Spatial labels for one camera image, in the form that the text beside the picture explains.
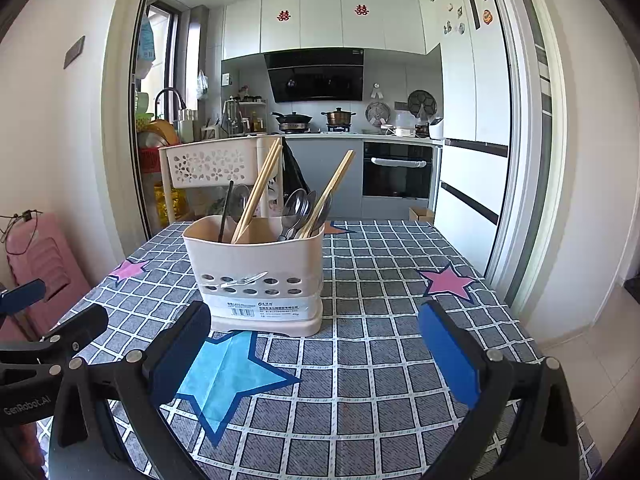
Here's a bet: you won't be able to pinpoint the grey kitchen counter cabinet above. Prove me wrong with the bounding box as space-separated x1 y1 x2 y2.
282 132 443 221

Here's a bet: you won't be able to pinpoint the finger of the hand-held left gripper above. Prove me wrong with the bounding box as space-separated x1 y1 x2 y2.
0 280 47 317
0 304 110 368

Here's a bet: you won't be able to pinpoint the metal cooking pot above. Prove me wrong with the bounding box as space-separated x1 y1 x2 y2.
321 107 356 127

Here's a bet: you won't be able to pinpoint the black hanging bag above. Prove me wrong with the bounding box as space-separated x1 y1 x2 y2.
281 136 311 193

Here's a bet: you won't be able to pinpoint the metal kitchen faucet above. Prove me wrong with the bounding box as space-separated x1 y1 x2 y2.
153 87 187 121

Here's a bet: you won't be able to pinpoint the white upper cabinets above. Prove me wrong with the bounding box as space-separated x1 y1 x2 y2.
222 0 427 61

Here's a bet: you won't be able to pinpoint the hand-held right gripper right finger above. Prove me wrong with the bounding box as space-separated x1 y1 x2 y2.
418 300 593 480

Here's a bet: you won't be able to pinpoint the grey wall switch plate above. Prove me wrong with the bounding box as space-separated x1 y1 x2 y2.
64 36 86 68

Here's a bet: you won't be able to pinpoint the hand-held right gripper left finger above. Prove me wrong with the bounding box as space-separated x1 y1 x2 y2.
50 301 213 480

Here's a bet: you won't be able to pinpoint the round metal strainer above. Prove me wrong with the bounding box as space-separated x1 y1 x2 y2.
365 101 390 126

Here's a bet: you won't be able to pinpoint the black wok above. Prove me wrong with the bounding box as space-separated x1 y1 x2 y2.
271 111 313 131

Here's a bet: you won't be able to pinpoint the white plastic cart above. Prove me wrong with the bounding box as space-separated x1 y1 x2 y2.
159 136 286 226

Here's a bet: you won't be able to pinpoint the black built-in oven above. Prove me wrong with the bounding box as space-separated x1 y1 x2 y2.
362 141 434 200

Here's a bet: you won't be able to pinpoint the black range hood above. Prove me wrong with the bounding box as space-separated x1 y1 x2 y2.
263 49 364 102

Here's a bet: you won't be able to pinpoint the black utensil handle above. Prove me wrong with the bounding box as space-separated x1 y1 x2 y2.
217 180 234 244

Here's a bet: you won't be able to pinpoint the pink plastic stool stack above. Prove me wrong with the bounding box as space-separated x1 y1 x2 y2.
5 212 93 331

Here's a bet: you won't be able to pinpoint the red plastic basket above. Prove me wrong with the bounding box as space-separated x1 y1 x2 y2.
137 147 163 171

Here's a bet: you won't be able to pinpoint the thin black cable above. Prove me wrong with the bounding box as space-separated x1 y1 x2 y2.
0 211 43 256

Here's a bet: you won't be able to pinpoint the white refrigerator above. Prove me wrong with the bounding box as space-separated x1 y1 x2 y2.
432 0 513 281

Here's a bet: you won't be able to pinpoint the gold foil bag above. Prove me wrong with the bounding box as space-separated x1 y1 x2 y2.
154 182 176 231

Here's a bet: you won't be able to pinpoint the grey checked star tablecloth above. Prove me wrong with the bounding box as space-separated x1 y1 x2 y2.
35 220 596 480

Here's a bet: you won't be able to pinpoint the yellow basin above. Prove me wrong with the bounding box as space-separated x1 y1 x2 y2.
140 119 178 147

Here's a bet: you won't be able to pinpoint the wooden chopstick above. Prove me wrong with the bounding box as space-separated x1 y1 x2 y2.
297 150 352 238
231 141 277 244
304 152 356 239
235 137 283 244

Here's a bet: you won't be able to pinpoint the beige plastic utensil holder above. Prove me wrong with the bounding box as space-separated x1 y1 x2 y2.
182 215 326 336

